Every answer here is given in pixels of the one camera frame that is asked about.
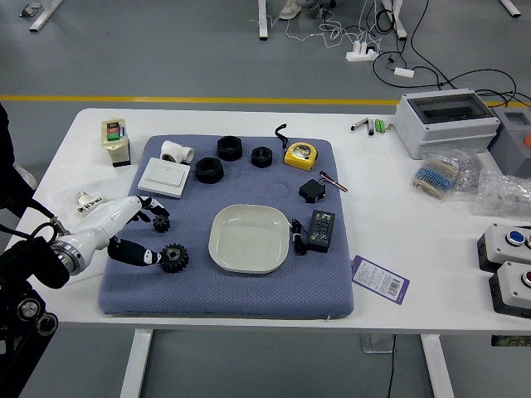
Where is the bag of blue resistors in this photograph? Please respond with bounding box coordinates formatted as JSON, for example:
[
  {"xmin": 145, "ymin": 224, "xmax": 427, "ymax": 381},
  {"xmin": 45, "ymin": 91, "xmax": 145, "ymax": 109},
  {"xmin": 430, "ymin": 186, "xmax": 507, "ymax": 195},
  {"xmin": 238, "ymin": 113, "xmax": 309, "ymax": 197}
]
[{"xmin": 412, "ymin": 149, "xmax": 464, "ymax": 203}]

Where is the big black gear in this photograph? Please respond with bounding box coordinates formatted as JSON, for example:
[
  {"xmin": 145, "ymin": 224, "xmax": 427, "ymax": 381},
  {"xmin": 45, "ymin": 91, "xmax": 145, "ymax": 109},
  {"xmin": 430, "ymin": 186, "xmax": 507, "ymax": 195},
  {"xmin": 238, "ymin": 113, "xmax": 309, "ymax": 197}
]
[{"xmin": 160, "ymin": 243, "xmax": 190, "ymax": 274}]

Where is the black floor cable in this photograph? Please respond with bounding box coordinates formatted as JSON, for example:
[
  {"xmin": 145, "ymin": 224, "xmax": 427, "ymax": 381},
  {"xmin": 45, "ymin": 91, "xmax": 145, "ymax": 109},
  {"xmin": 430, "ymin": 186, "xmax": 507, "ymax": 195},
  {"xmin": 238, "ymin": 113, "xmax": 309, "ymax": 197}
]
[{"xmin": 372, "ymin": 0, "xmax": 531, "ymax": 109}]

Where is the white square plate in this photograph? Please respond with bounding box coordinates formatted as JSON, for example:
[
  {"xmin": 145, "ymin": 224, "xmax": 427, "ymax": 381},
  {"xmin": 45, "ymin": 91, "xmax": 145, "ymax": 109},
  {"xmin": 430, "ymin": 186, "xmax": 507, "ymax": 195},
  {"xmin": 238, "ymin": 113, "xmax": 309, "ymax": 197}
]
[{"xmin": 207, "ymin": 203, "xmax": 290, "ymax": 274}]

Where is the white floor cable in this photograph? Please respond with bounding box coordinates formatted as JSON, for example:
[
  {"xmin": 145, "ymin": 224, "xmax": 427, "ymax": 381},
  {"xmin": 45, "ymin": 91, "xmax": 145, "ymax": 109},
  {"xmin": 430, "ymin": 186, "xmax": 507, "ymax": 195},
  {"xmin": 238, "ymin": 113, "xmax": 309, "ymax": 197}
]
[{"xmin": 248, "ymin": 0, "xmax": 385, "ymax": 50}]

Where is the bubble wrap bag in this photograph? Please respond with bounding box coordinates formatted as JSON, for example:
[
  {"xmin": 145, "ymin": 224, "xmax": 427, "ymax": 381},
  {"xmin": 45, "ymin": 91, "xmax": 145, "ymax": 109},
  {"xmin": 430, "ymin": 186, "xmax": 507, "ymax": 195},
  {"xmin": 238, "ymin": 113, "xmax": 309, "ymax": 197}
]
[{"xmin": 470, "ymin": 167, "xmax": 531, "ymax": 219}]

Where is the grey box with orange button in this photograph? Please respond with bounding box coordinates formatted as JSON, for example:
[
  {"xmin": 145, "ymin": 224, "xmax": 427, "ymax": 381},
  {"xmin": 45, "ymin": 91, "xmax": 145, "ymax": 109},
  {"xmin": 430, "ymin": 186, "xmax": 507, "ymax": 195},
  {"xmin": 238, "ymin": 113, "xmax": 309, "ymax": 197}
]
[{"xmin": 487, "ymin": 106, "xmax": 531, "ymax": 179}]

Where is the white wall switch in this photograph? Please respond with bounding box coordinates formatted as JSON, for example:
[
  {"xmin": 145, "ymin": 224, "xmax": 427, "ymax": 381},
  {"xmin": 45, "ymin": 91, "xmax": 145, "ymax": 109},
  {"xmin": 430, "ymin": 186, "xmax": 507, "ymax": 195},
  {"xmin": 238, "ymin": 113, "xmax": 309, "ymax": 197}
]
[{"xmin": 137, "ymin": 157, "xmax": 192, "ymax": 198}]

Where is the yellow tape measure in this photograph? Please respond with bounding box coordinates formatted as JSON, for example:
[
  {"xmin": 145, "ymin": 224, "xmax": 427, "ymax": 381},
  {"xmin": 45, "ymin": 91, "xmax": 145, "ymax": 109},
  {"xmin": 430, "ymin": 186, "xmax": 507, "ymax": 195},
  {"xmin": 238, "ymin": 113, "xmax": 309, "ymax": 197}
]
[{"xmin": 273, "ymin": 123, "xmax": 319, "ymax": 170}]

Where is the grey under-table bracket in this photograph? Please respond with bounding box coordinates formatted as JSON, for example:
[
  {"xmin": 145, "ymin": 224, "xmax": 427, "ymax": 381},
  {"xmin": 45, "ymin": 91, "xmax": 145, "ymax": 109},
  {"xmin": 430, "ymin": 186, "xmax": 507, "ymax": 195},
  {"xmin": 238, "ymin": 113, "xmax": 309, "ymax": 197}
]
[{"xmin": 359, "ymin": 332, "xmax": 395, "ymax": 354}]

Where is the big black hex nut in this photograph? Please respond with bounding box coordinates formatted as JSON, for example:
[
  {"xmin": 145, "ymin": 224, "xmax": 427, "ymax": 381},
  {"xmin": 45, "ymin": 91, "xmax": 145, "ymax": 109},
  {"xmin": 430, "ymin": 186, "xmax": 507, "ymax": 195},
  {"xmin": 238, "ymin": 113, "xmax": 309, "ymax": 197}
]
[
  {"xmin": 217, "ymin": 135, "xmax": 243, "ymax": 162},
  {"xmin": 195, "ymin": 156, "xmax": 225, "ymax": 184}
]

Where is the button box with blue button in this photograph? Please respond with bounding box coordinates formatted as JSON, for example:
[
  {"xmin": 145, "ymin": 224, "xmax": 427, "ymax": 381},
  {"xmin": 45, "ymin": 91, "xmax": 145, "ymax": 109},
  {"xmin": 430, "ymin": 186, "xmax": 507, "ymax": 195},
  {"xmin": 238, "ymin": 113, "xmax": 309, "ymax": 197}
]
[{"xmin": 475, "ymin": 222, "xmax": 531, "ymax": 274}]

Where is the black bundled cable plug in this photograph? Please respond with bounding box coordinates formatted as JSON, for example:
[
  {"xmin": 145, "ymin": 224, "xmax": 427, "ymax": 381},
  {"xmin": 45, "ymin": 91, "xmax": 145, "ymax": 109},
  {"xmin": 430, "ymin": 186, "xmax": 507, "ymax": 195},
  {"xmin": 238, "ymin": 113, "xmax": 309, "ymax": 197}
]
[{"xmin": 290, "ymin": 218, "xmax": 308, "ymax": 256}]

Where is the small black hex nut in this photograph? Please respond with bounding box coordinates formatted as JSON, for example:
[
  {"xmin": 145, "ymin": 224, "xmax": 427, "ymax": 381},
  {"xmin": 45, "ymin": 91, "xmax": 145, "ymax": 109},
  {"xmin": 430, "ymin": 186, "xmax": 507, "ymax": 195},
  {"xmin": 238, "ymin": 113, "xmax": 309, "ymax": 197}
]
[{"xmin": 251, "ymin": 145, "xmax": 274, "ymax": 168}]

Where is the grey enclosure with clear lid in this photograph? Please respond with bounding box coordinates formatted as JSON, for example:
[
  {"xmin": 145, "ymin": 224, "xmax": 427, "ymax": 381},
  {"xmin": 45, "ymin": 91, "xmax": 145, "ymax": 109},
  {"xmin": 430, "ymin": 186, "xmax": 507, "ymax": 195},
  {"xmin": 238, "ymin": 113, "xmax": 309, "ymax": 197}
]
[{"xmin": 392, "ymin": 87, "xmax": 502, "ymax": 160}]

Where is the white pipe tee fitting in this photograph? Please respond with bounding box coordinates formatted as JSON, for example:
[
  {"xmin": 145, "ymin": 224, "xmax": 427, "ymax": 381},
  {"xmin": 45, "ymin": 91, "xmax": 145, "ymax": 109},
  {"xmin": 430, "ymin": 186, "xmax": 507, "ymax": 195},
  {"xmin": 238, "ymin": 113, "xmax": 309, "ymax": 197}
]
[{"xmin": 159, "ymin": 139, "xmax": 195, "ymax": 166}]

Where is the white table leg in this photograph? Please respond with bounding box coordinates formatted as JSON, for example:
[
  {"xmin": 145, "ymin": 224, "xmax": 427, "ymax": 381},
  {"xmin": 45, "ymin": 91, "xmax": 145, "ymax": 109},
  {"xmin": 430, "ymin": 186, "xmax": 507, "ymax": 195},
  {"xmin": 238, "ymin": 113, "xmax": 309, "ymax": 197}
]
[
  {"xmin": 421, "ymin": 333, "xmax": 455, "ymax": 398},
  {"xmin": 119, "ymin": 329, "xmax": 153, "ymax": 398}
]

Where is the black servo with wires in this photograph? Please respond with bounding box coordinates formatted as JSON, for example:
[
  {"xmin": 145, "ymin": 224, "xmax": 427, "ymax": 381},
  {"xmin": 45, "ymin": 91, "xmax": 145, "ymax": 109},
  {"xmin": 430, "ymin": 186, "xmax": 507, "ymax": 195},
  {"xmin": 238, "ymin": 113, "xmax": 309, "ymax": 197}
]
[{"xmin": 299, "ymin": 170, "xmax": 348, "ymax": 204}]

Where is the white shoe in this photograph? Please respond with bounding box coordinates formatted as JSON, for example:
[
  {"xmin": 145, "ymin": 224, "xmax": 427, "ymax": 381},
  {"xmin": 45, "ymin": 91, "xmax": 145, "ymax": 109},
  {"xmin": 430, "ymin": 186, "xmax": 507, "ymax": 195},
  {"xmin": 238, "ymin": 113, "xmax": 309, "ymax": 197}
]
[{"xmin": 278, "ymin": 0, "xmax": 306, "ymax": 21}]

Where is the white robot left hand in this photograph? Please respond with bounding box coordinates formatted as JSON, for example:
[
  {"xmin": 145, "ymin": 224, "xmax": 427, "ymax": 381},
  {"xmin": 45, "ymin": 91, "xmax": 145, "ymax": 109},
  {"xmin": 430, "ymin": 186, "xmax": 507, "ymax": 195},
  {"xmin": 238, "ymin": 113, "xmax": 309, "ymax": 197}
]
[{"xmin": 61, "ymin": 195, "xmax": 172, "ymax": 269}]

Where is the beige push-button switch box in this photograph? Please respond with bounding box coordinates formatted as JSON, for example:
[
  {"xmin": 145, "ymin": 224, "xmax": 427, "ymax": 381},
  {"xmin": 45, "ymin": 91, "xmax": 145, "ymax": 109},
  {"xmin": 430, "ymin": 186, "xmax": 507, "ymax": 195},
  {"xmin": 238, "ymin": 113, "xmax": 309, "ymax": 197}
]
[{"xmin": 101, "ymin": 118, "xmax": 132, "ymax": 168}]

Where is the purple paper tag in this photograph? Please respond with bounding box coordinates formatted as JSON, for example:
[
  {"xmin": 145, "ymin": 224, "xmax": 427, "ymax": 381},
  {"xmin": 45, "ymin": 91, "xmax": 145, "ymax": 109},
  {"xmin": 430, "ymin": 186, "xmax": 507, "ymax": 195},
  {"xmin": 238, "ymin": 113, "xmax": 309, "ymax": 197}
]
[{"xmin": 351, "ymin": 254, "xmax": 411, "ymax": 307}]

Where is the black digital display module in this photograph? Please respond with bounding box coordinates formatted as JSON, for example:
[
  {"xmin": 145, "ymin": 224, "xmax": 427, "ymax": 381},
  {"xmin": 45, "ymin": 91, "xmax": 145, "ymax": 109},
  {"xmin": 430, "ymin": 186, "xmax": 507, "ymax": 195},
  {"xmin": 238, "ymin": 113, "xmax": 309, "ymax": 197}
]
[{"xmin": 304, "ymin": 209, "xmax": 336, "ymax": 253}]

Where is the person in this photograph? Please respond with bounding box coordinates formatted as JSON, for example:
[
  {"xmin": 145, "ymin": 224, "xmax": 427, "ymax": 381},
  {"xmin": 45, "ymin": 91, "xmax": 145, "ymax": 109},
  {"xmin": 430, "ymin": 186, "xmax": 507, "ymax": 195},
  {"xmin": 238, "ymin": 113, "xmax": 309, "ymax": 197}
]
[{"xmin": 0, "ymin": 102, "xmax": 39, "ymax": 200}]

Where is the white background desk leg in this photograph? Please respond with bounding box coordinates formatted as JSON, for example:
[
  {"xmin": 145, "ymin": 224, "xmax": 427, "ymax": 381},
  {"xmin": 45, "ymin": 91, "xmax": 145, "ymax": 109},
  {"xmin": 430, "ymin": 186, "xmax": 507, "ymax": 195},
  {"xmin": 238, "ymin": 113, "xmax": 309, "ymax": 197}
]
[
  {"xmin": 256, "ymin": 0, "xmax": 270, "ymax": 41},
  {"xmin": 381, "ymin": 0, "xmax": 407, "ymax": 41},
  {"xmin": 28, "ymin": 0, "xmax": 63, "ymax": 32},
  {"xmin": 499, "ymin": 0, "xmax": 523, "ymax": 18}
]

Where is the white power strip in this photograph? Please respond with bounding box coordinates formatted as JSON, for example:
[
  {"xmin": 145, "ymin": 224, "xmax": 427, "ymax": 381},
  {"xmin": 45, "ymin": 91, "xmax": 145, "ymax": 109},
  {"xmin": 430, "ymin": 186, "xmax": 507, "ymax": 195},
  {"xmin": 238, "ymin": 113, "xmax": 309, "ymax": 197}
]
[{"xmin": 346, "ymin": 41, "xmax": 381, "ymax": 62}]

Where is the blue-grey quilted mat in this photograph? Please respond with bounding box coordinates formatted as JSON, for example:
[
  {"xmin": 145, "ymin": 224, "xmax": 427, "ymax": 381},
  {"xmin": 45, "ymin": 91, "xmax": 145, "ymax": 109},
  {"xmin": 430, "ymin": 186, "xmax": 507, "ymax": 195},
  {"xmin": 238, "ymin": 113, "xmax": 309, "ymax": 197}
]
[{"xmin": 97, "ymin": 134, "xmax": 356, "ymax": 319}]

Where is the button box with red button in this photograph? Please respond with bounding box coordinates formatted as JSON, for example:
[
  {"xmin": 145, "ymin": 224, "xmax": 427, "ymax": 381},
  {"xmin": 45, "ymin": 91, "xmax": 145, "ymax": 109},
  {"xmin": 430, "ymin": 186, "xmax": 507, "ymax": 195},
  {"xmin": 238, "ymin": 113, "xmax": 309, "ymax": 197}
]
[{"xmin": 488, "ymin": 260, "xmax": 531, "ymax": 319}]

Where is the clear bag of small parts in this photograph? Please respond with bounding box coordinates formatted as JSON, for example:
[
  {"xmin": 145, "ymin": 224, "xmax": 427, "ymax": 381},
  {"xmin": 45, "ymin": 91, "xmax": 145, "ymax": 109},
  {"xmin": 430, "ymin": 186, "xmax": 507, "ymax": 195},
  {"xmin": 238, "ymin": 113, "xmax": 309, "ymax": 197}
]
[{"xmin": 451, "ymin": 148, "xmax": 490, "ymax": 196}]

